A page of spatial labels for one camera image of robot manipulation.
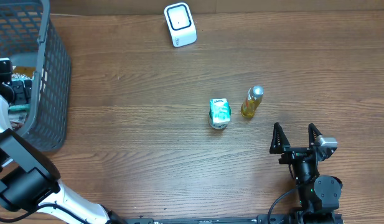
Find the small printed snack bag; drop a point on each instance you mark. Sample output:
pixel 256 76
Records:
pixel 17 119

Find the yellow bottle silver cap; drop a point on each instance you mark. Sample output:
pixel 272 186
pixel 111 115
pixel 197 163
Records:
pixel 252 101

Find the brown cookie pouch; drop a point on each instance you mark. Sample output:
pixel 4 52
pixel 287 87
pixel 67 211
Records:
pixel 22 73

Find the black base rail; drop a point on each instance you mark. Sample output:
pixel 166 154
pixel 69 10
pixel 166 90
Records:
pixel 260 219

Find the grey plastic mesh basket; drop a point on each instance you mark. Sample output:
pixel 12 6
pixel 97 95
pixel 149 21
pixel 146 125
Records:
pixel 29 39

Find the green white tissue cup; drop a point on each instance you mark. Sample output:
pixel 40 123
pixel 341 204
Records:
pixel 219 114

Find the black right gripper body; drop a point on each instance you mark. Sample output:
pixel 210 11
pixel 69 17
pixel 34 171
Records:
pixel 298 150

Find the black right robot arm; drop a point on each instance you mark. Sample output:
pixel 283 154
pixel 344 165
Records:
pixel 318 194

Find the teal snack packet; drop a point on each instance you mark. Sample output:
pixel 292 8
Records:
pixel 25 107

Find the white barcode scanner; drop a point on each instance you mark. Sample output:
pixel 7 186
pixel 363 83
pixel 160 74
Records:
pixel 180 24

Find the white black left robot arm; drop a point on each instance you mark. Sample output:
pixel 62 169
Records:
pixel 28 179

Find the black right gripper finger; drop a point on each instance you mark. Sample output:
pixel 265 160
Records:
pixel 314 135
pixel 279 143

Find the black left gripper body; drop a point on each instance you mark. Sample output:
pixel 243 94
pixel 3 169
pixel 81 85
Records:
pixel 19 94

